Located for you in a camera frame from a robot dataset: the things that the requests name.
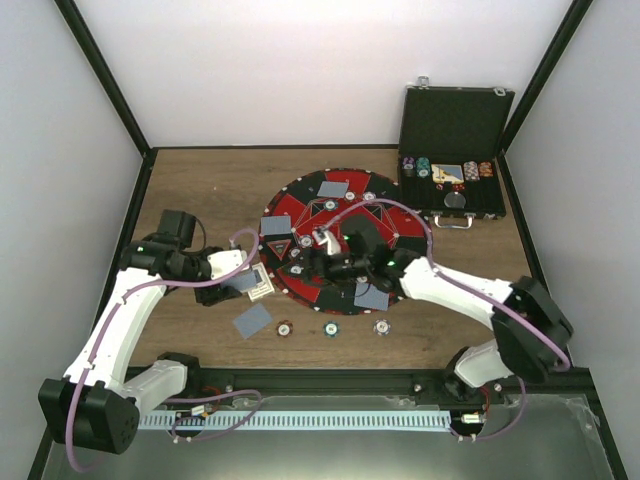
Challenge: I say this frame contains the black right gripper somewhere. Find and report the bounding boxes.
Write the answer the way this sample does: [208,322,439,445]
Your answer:
[282,247,371,293]

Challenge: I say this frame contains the dealt card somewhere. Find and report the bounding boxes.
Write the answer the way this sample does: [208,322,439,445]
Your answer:
[233,303,273,340]
[260,215,292,236]
[353,283,390,311]
[317,181,349,198]

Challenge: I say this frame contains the blue white chip stack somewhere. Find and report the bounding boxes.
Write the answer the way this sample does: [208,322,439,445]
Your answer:
[373,319,391,336]

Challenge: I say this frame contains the teal chip stack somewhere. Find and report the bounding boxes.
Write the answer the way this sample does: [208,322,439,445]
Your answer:
[416,157,431,178]
[323,322,340,338]

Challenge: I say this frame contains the red brown chip stack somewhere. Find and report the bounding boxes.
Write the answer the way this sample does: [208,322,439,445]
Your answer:
[276,321,293,338]

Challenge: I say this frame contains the playing card deck with box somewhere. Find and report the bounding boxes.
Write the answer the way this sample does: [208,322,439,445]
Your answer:
[221,270,259,293]

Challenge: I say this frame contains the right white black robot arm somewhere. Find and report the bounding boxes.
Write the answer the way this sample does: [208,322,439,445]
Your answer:
[301,215,574,403]

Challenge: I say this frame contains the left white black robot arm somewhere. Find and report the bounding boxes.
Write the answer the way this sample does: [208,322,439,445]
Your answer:
[38,210,257,456]

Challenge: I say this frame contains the white playing card box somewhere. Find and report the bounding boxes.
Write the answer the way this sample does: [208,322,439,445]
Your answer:
[247,263,275,302]

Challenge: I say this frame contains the round red black poker mat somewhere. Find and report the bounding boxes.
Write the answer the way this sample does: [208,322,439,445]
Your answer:
[259,168,427,315]

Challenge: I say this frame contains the triangular all in token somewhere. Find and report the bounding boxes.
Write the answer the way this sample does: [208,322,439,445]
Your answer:
[267,239,291,260]

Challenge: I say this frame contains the purple chip stack in case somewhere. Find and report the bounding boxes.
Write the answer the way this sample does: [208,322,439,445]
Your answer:
[402,157,416,177]

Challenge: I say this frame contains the teal chip stack in case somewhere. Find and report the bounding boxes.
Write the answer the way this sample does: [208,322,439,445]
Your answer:
[416,157,431,178]

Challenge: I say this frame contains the red dice in case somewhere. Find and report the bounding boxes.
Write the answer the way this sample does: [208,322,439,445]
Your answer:
[435,183,466,192]

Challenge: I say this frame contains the card deck in case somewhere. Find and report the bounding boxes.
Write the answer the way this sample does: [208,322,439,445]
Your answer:
[432,164,464,184]

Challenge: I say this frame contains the white chip stack in case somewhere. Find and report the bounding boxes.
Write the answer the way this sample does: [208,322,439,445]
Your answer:
[463,161,480,182]

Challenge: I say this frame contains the black poker chip case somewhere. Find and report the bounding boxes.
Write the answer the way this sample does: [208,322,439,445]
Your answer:
[397,76,515,223]

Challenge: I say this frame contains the orange chip stack in case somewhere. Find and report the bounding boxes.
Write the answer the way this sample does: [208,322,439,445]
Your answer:
[478,161,494,178]

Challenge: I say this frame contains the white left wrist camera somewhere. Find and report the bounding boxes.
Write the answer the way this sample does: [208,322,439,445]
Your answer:
[207,249,248,280]

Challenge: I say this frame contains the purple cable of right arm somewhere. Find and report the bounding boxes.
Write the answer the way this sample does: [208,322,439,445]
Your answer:
[319,198,574,442]

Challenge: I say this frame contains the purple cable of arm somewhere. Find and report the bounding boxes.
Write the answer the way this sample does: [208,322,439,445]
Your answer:
[64,228,262,474]
[319,198,574,442]

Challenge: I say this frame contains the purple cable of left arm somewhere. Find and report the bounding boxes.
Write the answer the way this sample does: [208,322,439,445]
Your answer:
[64,228,262,474]

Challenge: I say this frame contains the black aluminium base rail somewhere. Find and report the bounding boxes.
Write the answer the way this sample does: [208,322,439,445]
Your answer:
[186,367,594,405]

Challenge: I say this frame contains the light blue slotted cable duct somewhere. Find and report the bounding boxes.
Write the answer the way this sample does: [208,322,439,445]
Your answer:
[139,410,451,433]

